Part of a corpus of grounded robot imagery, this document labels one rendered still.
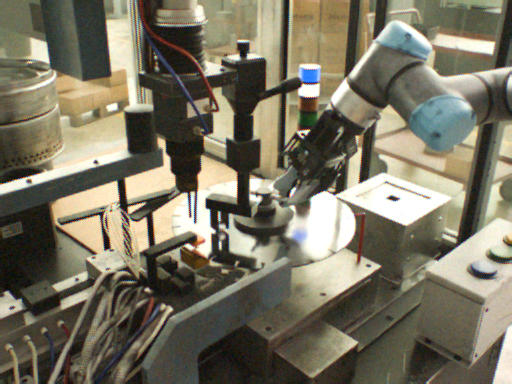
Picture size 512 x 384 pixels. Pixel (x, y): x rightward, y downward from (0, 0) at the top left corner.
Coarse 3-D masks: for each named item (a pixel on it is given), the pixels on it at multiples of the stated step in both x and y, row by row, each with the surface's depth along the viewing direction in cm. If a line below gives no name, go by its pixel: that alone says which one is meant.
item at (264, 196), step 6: (270, 186) 98; (252, 192) 97; (258, 192) 95; (264, 192) 95; (270, 192) 95; (258, 198) 94; (264, 198) 95; (270, 198) 95; (276, 198) 95; (282, 198) 94; (258, 204) 96; (264, 204) 96; (270, 204) 96
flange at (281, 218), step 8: (272, 200) 102; (272, 208) 96; (280, 208) 99; (288, 208) 99; (240, 216) 96; (256, 216) 96; (264, 216) 96; (272, 216) 96; (280, 216) 96; (288, 216) 97; (240, 224) 95; (248, 224) 94; (256, 224) 94; (264, 224) 94; (272, 224) 94; (280, 224) 94; (288, 224) 95; (264, 232) 93
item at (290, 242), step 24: (216, 192) 107; (192, 216) 98; (312, 216) 99; (336, 216) 99; (216, 240) 91; (240, 240) 91; (264, 240) 91; (288, 240) 91; (312, 240) 91; (336, 240) 91; (240, 264) 84; (264, 264) 84
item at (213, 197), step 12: (240, 180) 87; (240, 192) 87; (216, 204) 90; (228, 204) 89; (240, 204) 88; (252, 204) 89; (216, 216) 91; (228, 216) 92; (216, 228) 92; (228, 228) 93
